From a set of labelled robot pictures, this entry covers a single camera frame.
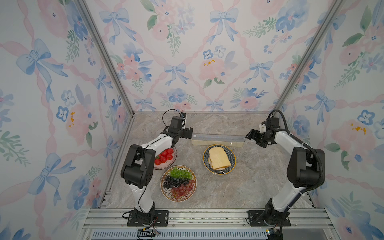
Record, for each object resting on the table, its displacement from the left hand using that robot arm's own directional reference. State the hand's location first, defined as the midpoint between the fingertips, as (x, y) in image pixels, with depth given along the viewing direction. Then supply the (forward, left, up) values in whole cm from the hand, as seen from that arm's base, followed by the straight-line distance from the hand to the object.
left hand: (186, 127), depth 97 cm
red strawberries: (-16, +12, -8) cm, 21 cm away
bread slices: (-19, -20, -9) cm, 28 cm away
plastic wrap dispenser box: (-5, -21, -7) cm, 23 cm away
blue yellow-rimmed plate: (-16, -28, -10) cm, 34 cm away
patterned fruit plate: (-38, +9, -9) cm, 40 cm away
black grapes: (-33, +8, -8) cm, 35 cm away
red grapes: (-37, +1, -8) cm, 37 cm away
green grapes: (-27, +5, -8) cm, 29 cm away
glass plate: (-21, +10, -9) cm, 25 cm away
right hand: (-5, -43, -4) cm, 43 cm away
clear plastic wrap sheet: (-18, -20, -9) cm, 29 cm away
